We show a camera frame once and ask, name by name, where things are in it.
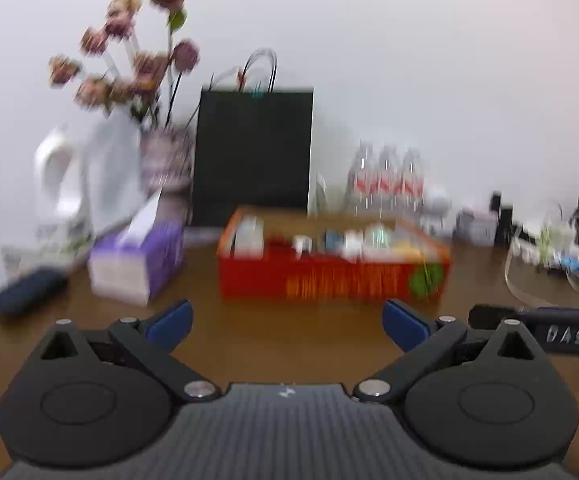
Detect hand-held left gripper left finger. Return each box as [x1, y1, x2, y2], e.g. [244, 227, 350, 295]
[40, 300, 223, 403]

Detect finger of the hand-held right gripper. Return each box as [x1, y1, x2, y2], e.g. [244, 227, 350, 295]
[468, 304, 535, 331]

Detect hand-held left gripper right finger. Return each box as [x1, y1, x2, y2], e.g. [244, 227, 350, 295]
[353, 299, 541, 403]

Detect white and yellow plush toy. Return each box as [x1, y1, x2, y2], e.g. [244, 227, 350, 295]
[392, 237, 427, 262]

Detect orange cardboard box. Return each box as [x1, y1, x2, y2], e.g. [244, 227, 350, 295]
[217, 205, 453, 303]

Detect clear plastic ball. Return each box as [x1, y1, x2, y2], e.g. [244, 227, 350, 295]
[363, 222, 393, 256]

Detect white tissue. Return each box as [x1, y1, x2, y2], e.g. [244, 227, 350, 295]
[343, 230, 365, 260]

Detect clear cotton swab container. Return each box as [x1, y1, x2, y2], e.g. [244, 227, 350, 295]
[234, 216, 266, 260]

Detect power strip with chargers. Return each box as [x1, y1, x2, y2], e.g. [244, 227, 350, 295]
[504, 225, 579, 308]

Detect purple tissue pack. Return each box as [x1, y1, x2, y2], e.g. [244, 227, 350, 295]
[88, 190, 186, 307]

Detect white power strip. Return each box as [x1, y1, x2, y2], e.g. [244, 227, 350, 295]
[512, 232, 579, 273]

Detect white tin box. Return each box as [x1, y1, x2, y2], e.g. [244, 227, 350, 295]
[455, 207, 499, 246]

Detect black rectangular case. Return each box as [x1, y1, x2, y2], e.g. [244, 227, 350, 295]
[494, 204, 515, 247]

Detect green spray bottle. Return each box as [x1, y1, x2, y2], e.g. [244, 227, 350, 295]
[539, 220, 558, 261]

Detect white round speaker figure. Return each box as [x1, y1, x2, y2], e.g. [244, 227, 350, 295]
[422, 187, 453, 233]

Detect clear water bottle red label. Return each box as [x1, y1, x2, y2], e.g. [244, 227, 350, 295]
[377, 146, 403, 213]
[400, 149, 426, 216]
[347, 142, 379, 213]

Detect dark blue glasses case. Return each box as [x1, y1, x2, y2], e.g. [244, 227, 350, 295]
[0, 267, 70, 318]

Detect clear glass cup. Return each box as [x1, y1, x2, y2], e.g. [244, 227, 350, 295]
[314, 172, 350, 213]

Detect white plastic jug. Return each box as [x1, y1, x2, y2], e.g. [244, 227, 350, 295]
[34, 110, 143, 256]

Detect black paper bag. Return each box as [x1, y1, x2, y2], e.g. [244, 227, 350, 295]
[190, 49, 315, 228]

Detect lilac cable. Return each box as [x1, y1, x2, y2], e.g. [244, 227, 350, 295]
[184, 227, 223, 246]

